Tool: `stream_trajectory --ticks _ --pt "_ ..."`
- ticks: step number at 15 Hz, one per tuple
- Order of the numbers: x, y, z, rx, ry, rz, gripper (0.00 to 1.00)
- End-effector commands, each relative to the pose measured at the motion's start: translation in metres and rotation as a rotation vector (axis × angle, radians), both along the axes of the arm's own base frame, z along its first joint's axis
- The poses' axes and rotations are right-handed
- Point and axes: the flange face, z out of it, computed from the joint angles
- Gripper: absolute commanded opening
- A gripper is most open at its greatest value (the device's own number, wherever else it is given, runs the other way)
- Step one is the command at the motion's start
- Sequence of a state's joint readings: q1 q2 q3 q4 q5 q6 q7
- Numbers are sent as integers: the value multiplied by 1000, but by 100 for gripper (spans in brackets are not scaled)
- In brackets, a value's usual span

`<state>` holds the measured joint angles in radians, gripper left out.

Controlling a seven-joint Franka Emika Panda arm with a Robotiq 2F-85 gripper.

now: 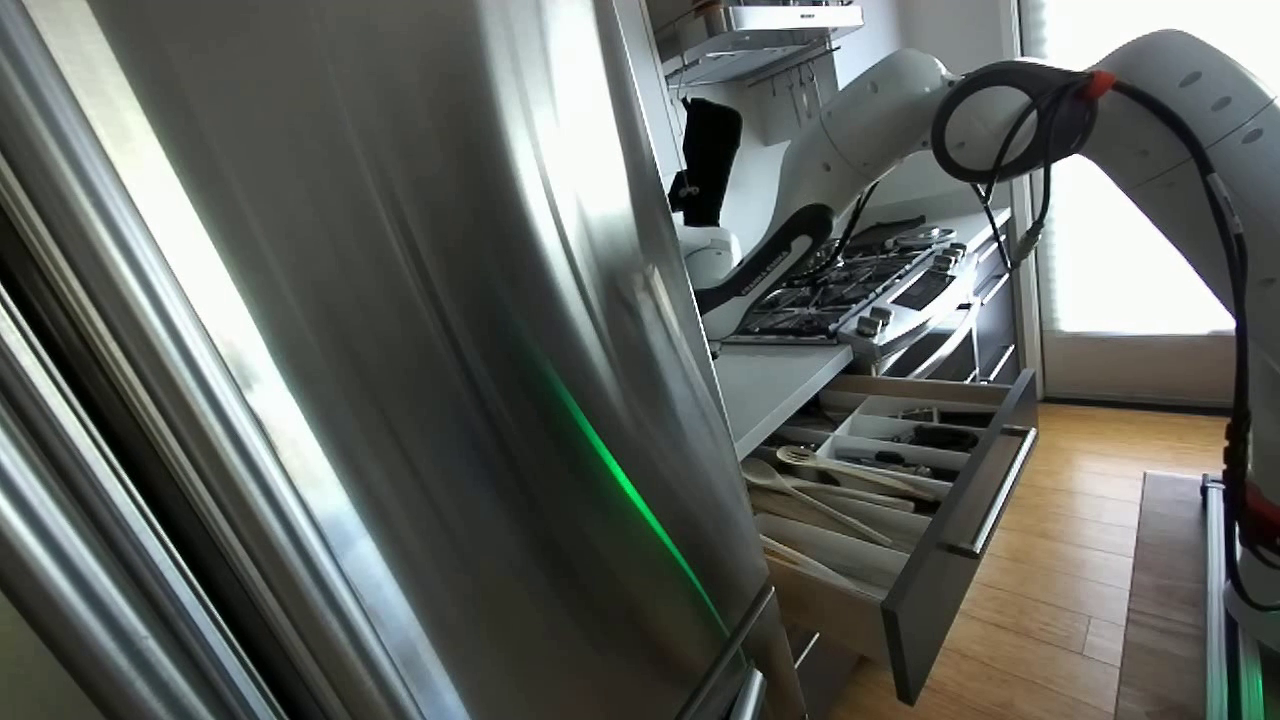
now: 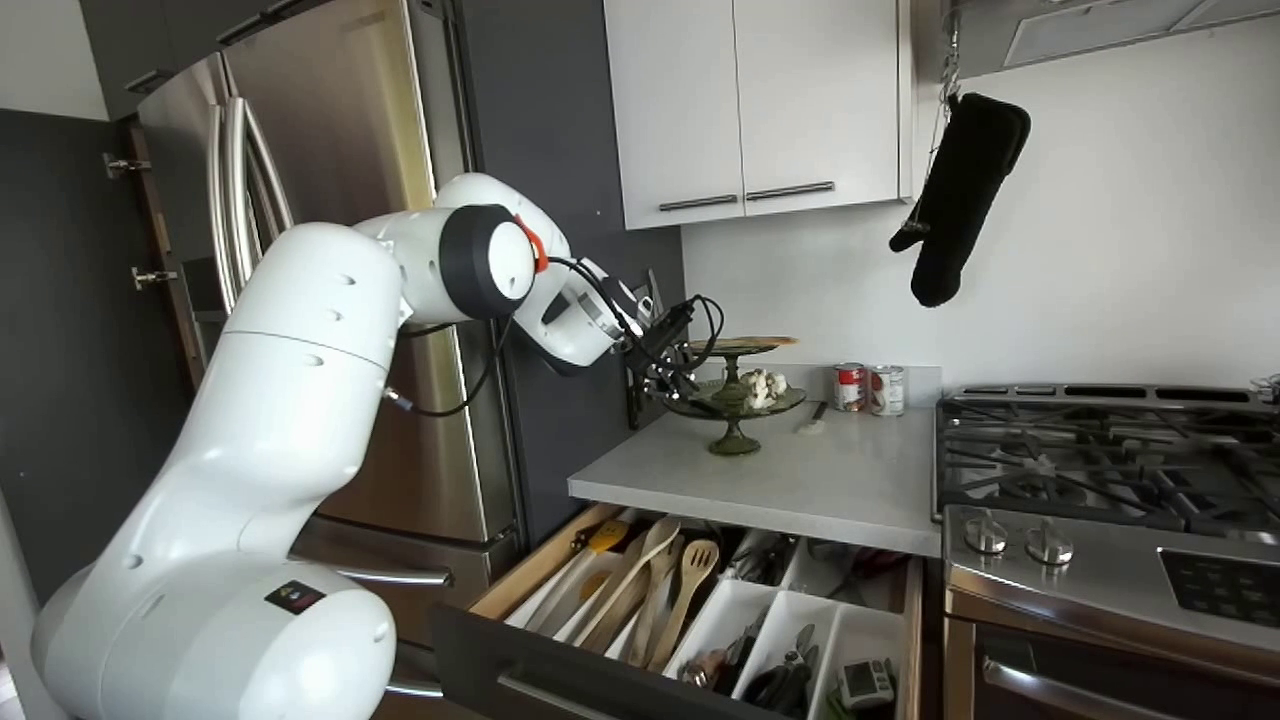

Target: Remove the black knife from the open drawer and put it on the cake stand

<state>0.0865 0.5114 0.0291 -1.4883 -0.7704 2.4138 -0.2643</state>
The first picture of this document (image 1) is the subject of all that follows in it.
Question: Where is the brown floor mat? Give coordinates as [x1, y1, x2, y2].
[1114, 470, 1211, 720]

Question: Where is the robot mobile stand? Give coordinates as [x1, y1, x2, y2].
[1197, 471, 1280, 720]

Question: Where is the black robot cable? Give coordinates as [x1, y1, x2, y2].
[928, 55, 1280, 617]

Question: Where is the gas cooktop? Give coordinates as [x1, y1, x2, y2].
[732, 216, 970, 350]

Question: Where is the lower cabinet with bar handles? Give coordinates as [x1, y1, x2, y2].
[863, 224, 1042, 392]

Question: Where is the steel range hood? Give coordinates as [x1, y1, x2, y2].
[651, 0, 866, 96]

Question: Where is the dark grey front wooden drawer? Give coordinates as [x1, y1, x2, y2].
[735, 366, 1042, 710]

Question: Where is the wide wooden spatula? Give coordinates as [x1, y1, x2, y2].
[745, 471, 936, 553]

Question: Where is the glass balcony door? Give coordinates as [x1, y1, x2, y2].
[1035, 0, 1240, 411]

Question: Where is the stainless steel fridge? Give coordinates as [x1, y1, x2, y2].
[0, 0, 803, 720]

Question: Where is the white upper cabinet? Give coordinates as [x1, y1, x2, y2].
[833, 0, 915, 86]

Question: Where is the black hanging camera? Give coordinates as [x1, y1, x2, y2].
[666, 91, 749, 234]

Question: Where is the steel drawer bar handle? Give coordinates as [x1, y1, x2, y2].
[936, 422, 1040, 560]

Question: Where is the plain wooden spoon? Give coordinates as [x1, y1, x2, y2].
[773, 440, 957, 509]

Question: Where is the white cutlery organizer tray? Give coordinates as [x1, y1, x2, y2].
[745, 375, 1015, 564]

